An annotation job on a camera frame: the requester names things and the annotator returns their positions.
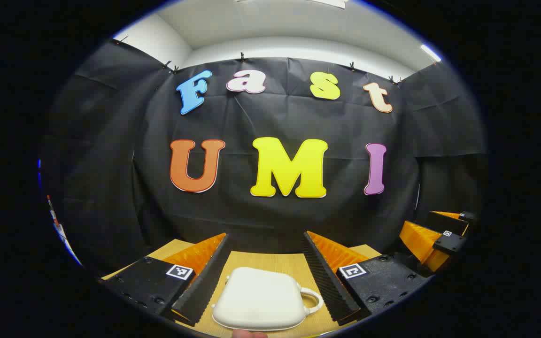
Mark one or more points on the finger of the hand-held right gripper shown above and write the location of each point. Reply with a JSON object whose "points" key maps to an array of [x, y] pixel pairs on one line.
{"points": [[446, 223], [449, 243]]}

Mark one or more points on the white ceiling light panel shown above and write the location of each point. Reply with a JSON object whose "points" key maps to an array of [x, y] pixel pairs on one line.
{"points": [[329, 3], [431, 52]]}

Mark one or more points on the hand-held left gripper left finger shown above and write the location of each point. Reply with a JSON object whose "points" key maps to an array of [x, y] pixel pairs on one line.
{"points": [[204, 286]]}

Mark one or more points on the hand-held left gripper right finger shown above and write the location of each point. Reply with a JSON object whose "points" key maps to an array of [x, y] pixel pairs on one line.
{"points": [[329, 286]]}

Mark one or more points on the row of black cloth clips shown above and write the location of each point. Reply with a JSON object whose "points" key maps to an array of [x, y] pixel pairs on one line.
{"points": [[241, 57]]}

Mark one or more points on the white suitcase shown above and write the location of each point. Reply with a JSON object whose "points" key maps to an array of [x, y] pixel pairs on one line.
{"points": [[261, 298]]}

